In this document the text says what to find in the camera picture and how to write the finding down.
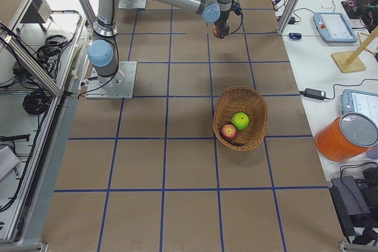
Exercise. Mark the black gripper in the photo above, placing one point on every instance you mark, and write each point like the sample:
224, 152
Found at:
223, 25

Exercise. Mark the dark red apple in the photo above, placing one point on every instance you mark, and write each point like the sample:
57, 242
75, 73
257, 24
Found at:
217, 32

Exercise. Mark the green apple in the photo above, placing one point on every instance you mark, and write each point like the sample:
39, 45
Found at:
240, 120

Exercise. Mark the wicker basket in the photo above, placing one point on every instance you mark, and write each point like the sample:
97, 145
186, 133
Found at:
246, 100

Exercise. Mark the small blue device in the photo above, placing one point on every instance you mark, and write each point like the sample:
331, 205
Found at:
295, 36

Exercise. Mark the teach pendant tablet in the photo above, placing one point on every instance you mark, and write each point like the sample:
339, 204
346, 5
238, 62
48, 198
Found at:
333, 27

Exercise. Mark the black laptop power brick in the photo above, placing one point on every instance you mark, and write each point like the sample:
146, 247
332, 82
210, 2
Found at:
314, 94

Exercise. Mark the wooden stand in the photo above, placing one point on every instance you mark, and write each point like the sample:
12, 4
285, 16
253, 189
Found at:
349, 61

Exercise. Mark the orange round object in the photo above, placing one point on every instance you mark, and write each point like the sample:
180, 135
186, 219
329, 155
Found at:
346, 137

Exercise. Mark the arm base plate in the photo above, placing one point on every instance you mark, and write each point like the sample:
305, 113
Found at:
120, 87

